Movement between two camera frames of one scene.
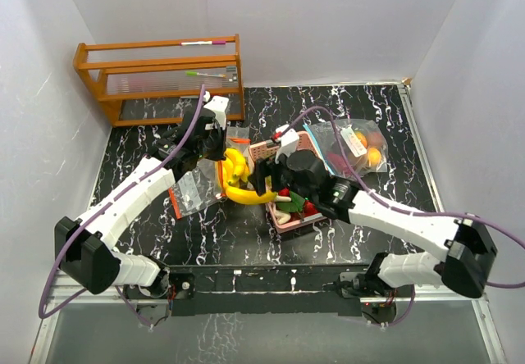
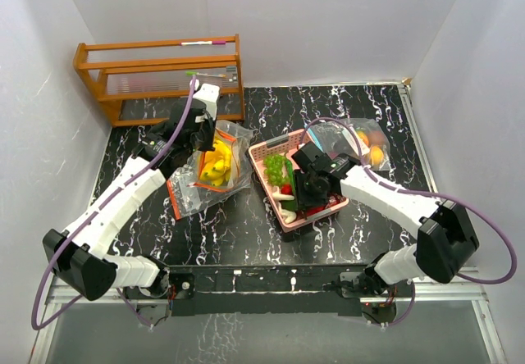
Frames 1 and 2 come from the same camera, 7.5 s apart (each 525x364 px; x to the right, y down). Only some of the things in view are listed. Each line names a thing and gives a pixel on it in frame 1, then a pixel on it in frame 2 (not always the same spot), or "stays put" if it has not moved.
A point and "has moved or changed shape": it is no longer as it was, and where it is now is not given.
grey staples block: x=231 y=70 stays put
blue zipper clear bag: x=363 y=142 stays put
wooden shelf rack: x=155 y=83 stays put
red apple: x=374 y=139 stays put
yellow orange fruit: x=373 y=156 stays put
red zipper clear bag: x=233 y=172 has moved or changed shape
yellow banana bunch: x=235 y=170 -> x=217 y=165
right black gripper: x=263 y=168 -> x=303 y=200
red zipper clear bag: x=198 y=188 stays put
